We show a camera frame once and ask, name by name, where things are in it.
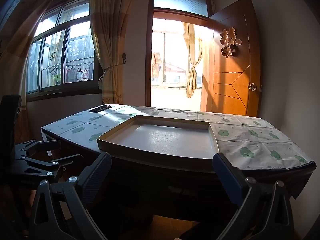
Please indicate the round metal door knob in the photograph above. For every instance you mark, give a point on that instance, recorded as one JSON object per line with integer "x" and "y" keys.
{"x": 252, "y": 86}

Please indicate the orange wooden door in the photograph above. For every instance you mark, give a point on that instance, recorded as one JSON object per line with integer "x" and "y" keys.
{"x": 230, "y": 92}

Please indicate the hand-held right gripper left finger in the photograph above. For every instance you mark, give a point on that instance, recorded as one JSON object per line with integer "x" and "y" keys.
{"x": 96, "y": 177}

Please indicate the orange hanging cloth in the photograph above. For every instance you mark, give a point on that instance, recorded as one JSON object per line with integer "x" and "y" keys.
{"x": 155, "y": 66}

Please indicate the dark wooden dresser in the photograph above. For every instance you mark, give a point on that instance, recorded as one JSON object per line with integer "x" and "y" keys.
{"x": 162, "y": 187}

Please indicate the shallow cardboard tray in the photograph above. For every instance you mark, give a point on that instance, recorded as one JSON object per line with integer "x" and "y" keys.
{"x": 162, "y": 140}

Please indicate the yellow checked curtain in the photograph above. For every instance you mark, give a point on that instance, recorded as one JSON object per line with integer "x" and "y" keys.
{"x": 112, "y": 30}
{"x": 12, "y": 62}

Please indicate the hanging laundry outside window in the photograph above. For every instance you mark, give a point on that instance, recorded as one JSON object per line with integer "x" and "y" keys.
{"x": 75, "y": 73}

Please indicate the frosted transom window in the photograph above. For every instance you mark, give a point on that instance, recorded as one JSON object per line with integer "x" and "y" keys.
{"x": 180, "y": 2}

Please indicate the cut-out door ornament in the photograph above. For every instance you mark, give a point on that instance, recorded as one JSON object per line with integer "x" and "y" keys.
{"x": 228, "y": 41}

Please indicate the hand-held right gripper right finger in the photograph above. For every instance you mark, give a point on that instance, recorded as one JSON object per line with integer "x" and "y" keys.
{"x": 225, "y": 170}

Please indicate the wooden door frame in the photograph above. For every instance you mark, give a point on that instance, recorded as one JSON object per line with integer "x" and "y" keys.
{"x": 150, "y": 55}

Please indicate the tied balcony curtain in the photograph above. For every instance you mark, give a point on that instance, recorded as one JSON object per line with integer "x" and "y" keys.
{"x": 192, "y": 80}

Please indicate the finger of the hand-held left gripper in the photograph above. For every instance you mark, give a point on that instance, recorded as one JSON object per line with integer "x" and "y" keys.
{"x": 47, "y": 145}
{"x": 62, "y": 161}

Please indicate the cloud print tablecloth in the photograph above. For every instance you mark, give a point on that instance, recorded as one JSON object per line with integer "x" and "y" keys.
{"x": 250, "y": 140}

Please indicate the metal curtain tieback hook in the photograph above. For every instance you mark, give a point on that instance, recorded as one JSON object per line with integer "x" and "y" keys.
{"x": 124, "y": 57}

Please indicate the dark framed window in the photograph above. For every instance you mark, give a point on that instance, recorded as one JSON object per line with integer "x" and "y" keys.
{"x": 75, "y": 55}

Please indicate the black phone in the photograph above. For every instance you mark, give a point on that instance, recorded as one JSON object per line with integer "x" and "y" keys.
{"x": 100, "y": 108}

